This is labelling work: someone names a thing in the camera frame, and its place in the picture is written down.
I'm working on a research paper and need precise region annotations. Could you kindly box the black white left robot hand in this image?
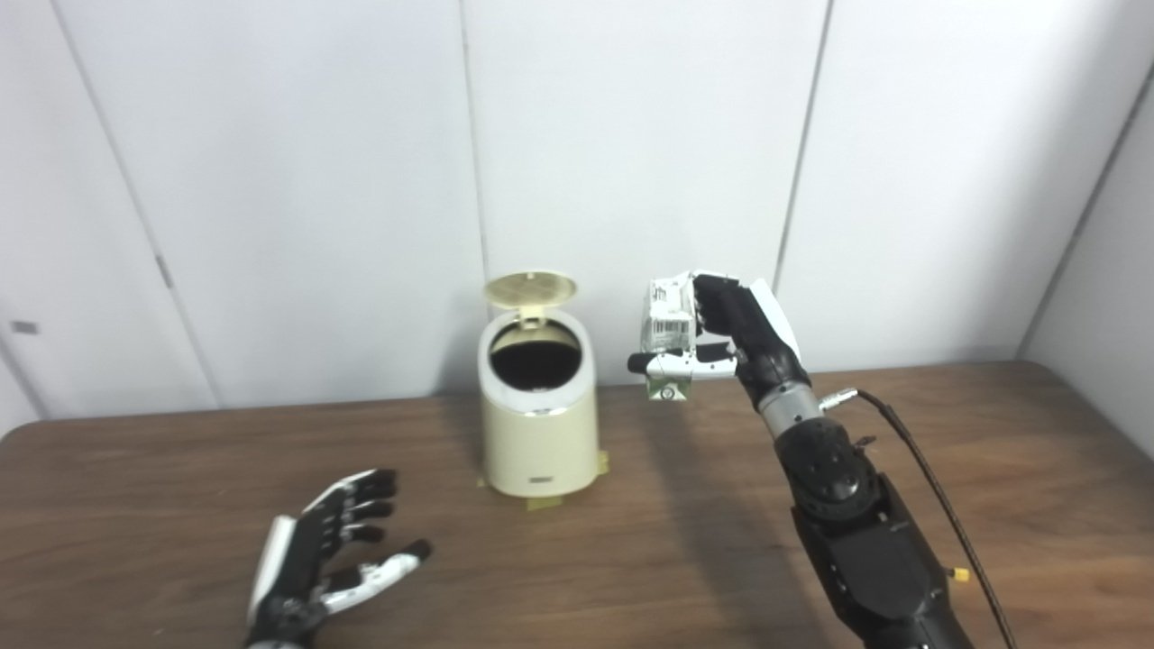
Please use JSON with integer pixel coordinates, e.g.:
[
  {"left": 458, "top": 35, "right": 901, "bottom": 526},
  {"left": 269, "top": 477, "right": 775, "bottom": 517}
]
[{"left": 245, "top": 469, "right": 433, "bottom": 645}]

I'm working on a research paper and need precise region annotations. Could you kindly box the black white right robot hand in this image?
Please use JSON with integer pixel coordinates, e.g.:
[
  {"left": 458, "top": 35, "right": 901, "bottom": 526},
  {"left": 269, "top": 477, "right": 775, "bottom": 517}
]
[{"left": 627, "top": 273, "right": 811, "bottom": 411}]

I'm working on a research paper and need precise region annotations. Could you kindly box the white green milk carton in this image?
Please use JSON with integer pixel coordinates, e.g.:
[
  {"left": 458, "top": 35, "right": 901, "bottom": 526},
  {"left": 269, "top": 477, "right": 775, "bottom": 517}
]
[{"left": 639, "top": 273, "right": 700, "bottom": 403}]

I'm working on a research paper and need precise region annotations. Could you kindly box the cream round bin lid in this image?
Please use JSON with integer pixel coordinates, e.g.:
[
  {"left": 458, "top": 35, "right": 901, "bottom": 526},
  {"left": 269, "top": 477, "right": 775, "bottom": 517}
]
[{"left": 483, "top": 270, "right": 578, "bottom": 324}]

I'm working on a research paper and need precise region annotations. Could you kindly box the cream-colored round bin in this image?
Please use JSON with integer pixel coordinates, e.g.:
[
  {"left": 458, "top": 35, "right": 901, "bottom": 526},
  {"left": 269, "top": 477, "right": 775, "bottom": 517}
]
[{"left": 477, "top": 309, "right": 600, "bottom": 498}]

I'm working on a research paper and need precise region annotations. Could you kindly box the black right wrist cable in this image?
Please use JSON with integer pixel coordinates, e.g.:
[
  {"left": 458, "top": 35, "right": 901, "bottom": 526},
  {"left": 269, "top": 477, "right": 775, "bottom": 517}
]
[{"left": 816, "top": 388, "right": 1020, "bottom": 649}]

